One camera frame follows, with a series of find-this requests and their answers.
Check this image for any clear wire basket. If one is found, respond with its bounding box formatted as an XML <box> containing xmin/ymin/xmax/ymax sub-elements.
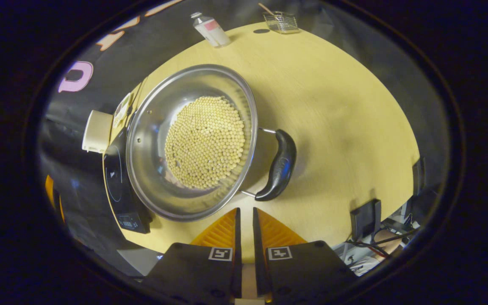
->
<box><xmin>263</xmin><ymin>11</ymin><xmax>299</xmax><ymax>34</ymax></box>

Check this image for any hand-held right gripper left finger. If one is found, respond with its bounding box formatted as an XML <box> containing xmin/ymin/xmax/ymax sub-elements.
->
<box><xmin>142</xmin><ymin>208</ymin><xmax>243</xmax><ymax>305</ymax></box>

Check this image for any thin black cable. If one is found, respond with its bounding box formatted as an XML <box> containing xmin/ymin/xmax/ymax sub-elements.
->
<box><xmin>345</xmin><ymin>229</ymin><xmax>419</xmax><ymax>248</ymax></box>

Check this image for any black table bracket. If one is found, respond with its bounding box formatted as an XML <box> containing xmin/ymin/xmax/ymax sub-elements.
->
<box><xmin>350</xmin><ymin>199</ymin><xmax>382</xmax><ymax>243</ymax></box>
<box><xmin>411</xmin><ymin>158</ymin><xmax>426</xmax><ymax>196</ymax></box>

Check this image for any steel pot with black handles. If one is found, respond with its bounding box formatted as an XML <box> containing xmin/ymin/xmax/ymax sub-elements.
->
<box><xmin>125</xmin><ymin>64</ymin><xmax>297</xmax><ymax>222</ymax></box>

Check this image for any clear bottle with red label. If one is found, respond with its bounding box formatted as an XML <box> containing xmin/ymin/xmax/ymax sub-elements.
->
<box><xmin>190</xmin><ymin>12</ymin><xmax>231</xmax><ymax>48</ymax></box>

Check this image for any black power cable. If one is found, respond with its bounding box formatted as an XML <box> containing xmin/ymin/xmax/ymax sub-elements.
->
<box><xmin>130</xmin><ymin>76</ymin><xmax>150</xmax><ymax>117</ymax></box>

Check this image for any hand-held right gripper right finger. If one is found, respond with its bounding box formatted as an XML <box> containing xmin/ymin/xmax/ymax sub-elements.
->
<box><xmin>252</xmin><ymin>207</ymin><xmax>359</xmax><ymax>305</ymax></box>

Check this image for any white divided plate of beans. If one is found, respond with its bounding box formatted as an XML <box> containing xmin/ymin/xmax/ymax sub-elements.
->
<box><xmin>113</xmin><ymin>92</ymin><xmax>133</xmax><ymax>128</ymax></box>

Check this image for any black induction cooktop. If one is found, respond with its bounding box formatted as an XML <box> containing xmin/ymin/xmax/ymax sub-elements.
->
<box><xmin>103</xmin><ymin>112</ymin><xmax>153</xmax><ymax>234</ymax></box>

